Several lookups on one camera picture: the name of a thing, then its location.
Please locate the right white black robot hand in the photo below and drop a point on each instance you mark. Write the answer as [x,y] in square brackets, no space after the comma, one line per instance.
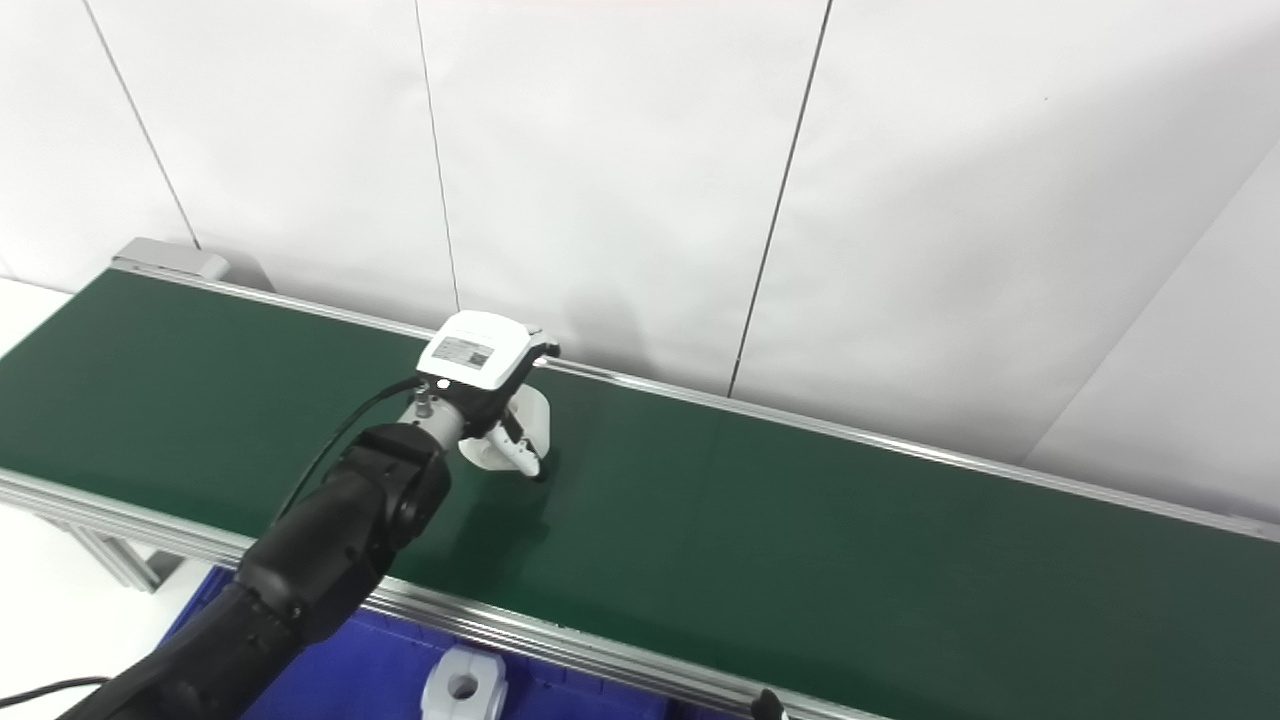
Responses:
[770,708]

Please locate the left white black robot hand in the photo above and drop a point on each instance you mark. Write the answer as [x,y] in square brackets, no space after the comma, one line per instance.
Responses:
[475,350]

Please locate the white plastic block part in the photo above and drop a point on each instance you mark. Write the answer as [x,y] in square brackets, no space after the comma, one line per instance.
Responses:
[535,420]
[462,685]

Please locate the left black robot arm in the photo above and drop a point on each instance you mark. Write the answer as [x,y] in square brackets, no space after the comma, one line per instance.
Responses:
[320,540]

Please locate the green conveyor belt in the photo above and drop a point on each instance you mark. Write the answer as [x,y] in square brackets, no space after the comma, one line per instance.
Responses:
[520,632]
[800,540]

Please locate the blue plastic bin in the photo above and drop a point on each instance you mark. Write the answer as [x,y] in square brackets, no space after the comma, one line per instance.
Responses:
[360,670]

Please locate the aluminium conveyor leg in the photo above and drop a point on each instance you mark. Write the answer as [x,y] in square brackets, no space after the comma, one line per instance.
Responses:
[115,560]

